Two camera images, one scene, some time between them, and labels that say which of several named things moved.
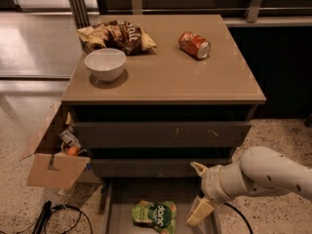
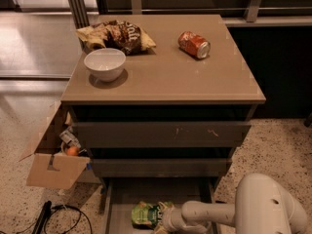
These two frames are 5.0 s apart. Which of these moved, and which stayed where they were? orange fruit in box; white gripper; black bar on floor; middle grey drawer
Moved: white gripper
Stayed: orange fruit in box; middle grey drawer; black bar on floor
